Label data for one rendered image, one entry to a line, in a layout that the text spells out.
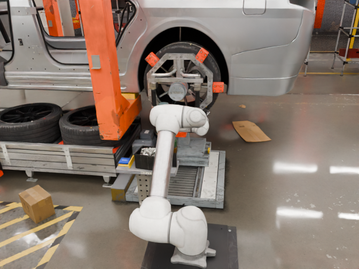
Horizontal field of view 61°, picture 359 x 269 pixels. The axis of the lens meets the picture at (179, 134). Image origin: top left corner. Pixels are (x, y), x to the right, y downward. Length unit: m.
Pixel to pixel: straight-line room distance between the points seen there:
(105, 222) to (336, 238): 1.66
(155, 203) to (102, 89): 1.06
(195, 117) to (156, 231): 0.63
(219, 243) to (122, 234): 0.83
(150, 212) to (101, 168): 1.24
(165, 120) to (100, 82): 0.77
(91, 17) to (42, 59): 1.03
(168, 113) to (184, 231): 0.64
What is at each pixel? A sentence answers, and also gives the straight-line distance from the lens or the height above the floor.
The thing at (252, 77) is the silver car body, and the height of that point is 0.91.
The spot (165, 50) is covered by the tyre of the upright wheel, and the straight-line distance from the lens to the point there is 2.56.
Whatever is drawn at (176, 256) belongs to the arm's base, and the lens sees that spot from 1.67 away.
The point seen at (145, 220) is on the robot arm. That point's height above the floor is 0.56.
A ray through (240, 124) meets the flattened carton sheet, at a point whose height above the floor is 0.02.
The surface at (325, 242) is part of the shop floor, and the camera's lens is 2.41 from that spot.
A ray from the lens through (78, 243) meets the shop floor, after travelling 2.36.
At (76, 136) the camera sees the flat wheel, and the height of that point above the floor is 0.44.
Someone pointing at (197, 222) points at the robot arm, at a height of 0.58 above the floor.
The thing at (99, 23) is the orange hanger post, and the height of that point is 1.39.
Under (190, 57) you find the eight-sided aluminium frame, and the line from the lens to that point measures 2.45.
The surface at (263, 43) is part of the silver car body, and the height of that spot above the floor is 1.18.
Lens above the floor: 1.59
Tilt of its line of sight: 26 degrees down
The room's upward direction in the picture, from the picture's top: 2 degrees counter-clockwise
